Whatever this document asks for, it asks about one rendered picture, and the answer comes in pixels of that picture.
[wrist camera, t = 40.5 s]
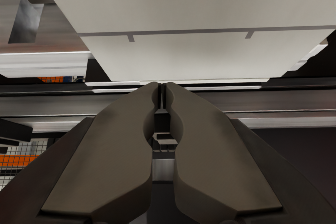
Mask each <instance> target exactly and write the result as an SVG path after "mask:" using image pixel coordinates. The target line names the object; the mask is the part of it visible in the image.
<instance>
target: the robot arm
mask: <svg viewBox="0 0 336 224"><path fill-rule="evenodd" d="M161 99H162V102H163V109H166V111H167V112H168V113H169V114H170V116H171V120H170V134H171V136H172V137H173V138H174V139H175V140H176V142H177V143H178V146H177V147H176V150H175V162H174V175H173V185H174V194H175V203H176V206H177V208H178V209H179V210H180V211H181V212H182V213H183V214H185V215H186V216H188V217H190V218H191V219H193V220H195V221H196V222H198V223H200V224H336V209H335V208H334V207H333V206H332V204H331V203H330V202H329V201H328V200H327V198H326V197H325V196H324V195H323V194H322V193H321V192H320V191H319V190H318V189H317V187H316V186H315V185H314V184H313V183H312V182H311V181H310V180H309V179H308V178H307V177H306V176H305V175H304V174H302V173H301V172H300V171H299V170H298V169H297V168H296V167H295V166H294V165H293V164H291V163H290V162H289V161H288V160H287V159H285V158H284V157H283V156H282V155H281V154H279V153H278V152H277V151H276V150H275V149H273V148H272V147H271V146H270V145H269V144H267V143H266V142H265V141H264V140H263V139H261V138H260V137H259V136H258V135H257V134H255V133H254V132H253V131H252V130H251V129H249V128H248V127H247V126H246V125H245V124H244V123H242V122H241V121H240V120H239V119H230V118H229V117H228V116H227V115H226V114H224V113H223V112H222V111H221V110H220V109H218V108H217V107H216V106H214V105H213V104H212V103H210V102H209V101H207V100H205V99H204V98H202V97H200V96H198V95H196V94H194V93H193V92H191V91H189V90H187V89H185V88H183V87H181V86H179V85H178V84H176V83H174V82H167V83H163V84H161V83H158V82H155V81H154V82H150V83H148V84H147V85H145V86H143V87H141V88H139V89H137V90H135V91H133V92H131V93H129V94H127V95H125V96H123V97H121V98H119V99H118V100H116V101H114V102H113V103H111V104H110V105H109V106H107V107H106V108H105V109H104V110H102V111H101V112H100V113H99V114H97V115H96V116H95V117H94V118H91V117H86V118H85V119H84V120H82V121H81V122H80V123H79V124H77V125H76V126H75V127H74V128H73V129H71V130H70V131H69V132H68V133H67V134H65V135H64V136H63V137H62V138H60V139H59V140H58V141H57V142H56V143H54V144H53V145H52V146H51V147H49V148H48V149H47V150H46V151H45V152H43V153H42V154H41V155H40V156H38V157H37V158H36V159H35V160H34V161H32V162H31V163H30V164H29V165H28V166H26V167H25V168H24V169H23V170H22V171H21V172H20V173H18V174H17V175H16V176H15V177H14V178H13V179H12V180H11V181H10V182H9V183H8V184H7V185H6V186H5V187H4V188H3V189H2V190H1V191H0V224H129V223H130V222H132V221H134V220H135V219H137V218H138V217H140V216H141V215H143V214H144V213H146V212H147V211H148V209H149V208H150V206H151V200H152V187H153V150H152V147H151V146H150V145H149V143H148V141H149V140H150V139H151V137H152V136H153V135H154V134H155V113H156V112H157V111H158V109H161Z"/></svg>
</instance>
